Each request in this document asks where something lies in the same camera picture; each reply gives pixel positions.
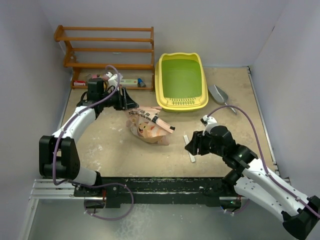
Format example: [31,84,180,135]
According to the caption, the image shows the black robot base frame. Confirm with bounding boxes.
[73,176,245,211]

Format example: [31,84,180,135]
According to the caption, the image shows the pink cat litter bag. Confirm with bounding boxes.
[125,106,176,146]

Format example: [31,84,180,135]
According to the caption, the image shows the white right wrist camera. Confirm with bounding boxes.
[200,115,219,136]

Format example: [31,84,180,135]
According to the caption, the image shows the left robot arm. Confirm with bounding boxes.
[39,74,139,196]

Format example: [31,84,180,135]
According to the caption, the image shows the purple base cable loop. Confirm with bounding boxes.
[83,182,136,222]

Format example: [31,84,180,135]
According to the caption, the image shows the white bag sealing clip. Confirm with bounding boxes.
[183,135,196,163]

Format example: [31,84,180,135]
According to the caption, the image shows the yellow green litter box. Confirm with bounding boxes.
[154,52,209,112]

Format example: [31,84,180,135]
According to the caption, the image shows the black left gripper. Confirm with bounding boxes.
[99,87,139,111]

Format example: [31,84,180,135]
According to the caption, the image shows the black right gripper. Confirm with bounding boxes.
[185,128,225,157]

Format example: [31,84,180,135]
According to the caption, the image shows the blue grey bottle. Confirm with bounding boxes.
[137,78,146,88]

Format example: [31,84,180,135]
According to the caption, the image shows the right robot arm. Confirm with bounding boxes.
[185,125,320,240]

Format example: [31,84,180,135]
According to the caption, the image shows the wooden shelf rack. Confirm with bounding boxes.
[54,24,155,91]

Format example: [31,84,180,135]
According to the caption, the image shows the grey metal litter scoop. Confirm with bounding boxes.
[208,84,229,106]

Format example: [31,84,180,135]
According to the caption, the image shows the red white small box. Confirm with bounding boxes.
[73,80,87,87]

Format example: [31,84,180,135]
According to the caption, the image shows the white rectangular box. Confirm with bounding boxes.
[120,78,138,88]

